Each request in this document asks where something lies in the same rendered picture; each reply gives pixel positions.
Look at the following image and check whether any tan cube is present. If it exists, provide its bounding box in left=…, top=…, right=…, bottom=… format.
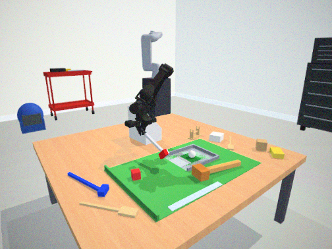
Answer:
left=255, top=139, right=267, bottom=152

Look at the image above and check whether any yellow rectangular block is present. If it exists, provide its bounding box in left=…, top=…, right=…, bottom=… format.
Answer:
left=270, top=146, right=284, bottom=159

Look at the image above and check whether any blue toy putter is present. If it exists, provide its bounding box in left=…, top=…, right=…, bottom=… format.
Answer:
left=67, top=172, right=109, bottom=197

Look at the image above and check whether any red cube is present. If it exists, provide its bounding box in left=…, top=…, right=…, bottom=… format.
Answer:
left=130, top=169, right=141, bottom=181

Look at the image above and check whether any white golf ball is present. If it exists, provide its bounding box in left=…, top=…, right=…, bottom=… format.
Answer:
left=188, top=151, right=196, bottom=158

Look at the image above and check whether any orange wooden mallet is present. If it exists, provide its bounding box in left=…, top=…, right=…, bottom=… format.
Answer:
left=192, top=160, right=241, bottom=181

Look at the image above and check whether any green flat mat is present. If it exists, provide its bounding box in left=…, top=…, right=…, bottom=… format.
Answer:
left=110, top=139, right=261, bottom=221

